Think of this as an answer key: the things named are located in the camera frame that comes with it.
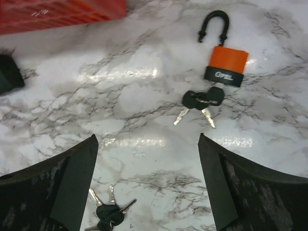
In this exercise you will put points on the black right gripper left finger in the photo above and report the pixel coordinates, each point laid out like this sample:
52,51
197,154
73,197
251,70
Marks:
50,195

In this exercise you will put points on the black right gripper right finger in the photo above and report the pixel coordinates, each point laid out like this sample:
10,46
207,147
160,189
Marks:
246,196

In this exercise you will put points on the black-headed key bunch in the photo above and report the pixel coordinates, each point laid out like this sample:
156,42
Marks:
201,101
109,215

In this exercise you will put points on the orange black Opel padlock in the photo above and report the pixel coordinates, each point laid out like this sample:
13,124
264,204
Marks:
226,65

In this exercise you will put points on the small black box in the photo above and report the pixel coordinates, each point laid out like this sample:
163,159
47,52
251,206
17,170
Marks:
10,74

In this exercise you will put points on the red plastic shopping basket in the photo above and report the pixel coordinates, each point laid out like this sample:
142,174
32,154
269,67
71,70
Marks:
29,15

